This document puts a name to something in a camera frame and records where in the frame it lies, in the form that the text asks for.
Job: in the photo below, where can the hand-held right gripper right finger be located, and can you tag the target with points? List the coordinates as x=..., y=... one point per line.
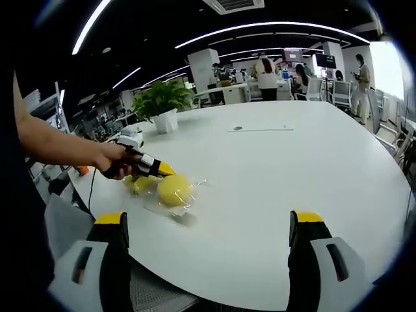
x=305, y=260

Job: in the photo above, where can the green plant in white pot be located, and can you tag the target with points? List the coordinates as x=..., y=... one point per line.
x=162, y=97

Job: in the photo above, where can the straight ceiling light strip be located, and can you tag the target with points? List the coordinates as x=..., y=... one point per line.
x=126, y=77
x=91, y=24

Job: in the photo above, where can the metal storage shelf rack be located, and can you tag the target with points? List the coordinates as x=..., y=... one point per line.
x=48, y=107

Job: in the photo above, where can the ceiling air vent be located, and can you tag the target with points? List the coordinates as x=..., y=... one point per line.
x=234, y=6

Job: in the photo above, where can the white office chair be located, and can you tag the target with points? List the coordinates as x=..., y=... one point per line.
x=342, y=92

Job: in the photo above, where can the person's left hand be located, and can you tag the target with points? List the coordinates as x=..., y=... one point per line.
x=109, y=154

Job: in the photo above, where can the white office desk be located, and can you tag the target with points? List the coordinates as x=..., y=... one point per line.
x=227, y=92

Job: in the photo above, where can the orange object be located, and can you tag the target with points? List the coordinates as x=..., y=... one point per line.
x=83, y=170

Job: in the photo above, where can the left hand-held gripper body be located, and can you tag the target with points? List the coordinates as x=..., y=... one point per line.
x=131, y=141

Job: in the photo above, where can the wall monitor screen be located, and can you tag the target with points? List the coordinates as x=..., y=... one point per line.
x=326, y=60

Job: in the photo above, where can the long curved ceiling light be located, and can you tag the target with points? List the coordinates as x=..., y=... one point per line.
x=269, y=27

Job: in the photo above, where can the grey mesh office chair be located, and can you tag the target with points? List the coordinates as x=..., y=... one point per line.
x=65, y=221

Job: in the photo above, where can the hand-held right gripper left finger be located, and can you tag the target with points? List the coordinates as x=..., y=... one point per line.
x=112, y=260

